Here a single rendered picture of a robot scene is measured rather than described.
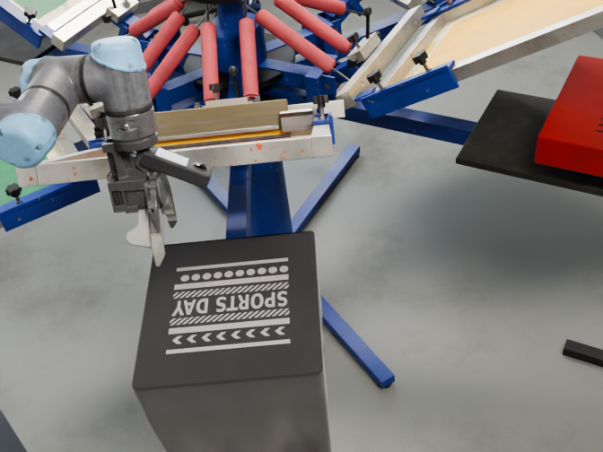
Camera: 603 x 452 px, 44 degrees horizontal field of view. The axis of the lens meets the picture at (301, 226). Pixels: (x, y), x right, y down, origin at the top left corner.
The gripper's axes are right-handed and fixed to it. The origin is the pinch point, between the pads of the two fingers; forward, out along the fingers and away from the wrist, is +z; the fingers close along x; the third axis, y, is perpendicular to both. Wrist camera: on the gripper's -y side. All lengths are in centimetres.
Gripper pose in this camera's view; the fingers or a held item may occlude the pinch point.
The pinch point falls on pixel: (170, 246)
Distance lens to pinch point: 130.7
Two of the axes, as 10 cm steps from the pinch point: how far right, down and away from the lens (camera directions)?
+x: 0.0, 4.2, -9.1
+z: 1.1, 9.0, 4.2
